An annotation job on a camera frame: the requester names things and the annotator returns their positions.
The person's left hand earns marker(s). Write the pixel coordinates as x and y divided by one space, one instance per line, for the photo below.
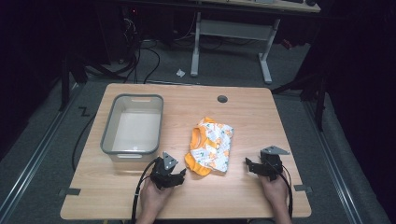
153 197

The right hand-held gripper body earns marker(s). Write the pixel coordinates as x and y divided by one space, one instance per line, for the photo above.
272 161

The white-legged desk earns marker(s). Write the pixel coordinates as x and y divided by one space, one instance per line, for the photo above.
233 29

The orange and white patterned garment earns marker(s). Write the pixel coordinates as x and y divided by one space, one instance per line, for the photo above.
211 146

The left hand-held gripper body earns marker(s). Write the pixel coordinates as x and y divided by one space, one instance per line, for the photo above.
162 175

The person's right hand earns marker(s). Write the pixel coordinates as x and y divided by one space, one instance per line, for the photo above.
275 191

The metal floor rail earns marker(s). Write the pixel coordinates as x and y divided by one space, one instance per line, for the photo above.
334 165
34 155

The black metal stand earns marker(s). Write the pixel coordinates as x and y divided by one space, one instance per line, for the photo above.
67 81
314 90

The white plastic bin grey rim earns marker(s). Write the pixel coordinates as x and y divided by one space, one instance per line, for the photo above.
137 130

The grey table bracket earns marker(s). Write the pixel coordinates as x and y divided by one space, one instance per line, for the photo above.
70 192
303 188

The crumpled white paper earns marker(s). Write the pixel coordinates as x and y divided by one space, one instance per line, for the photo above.
180 73

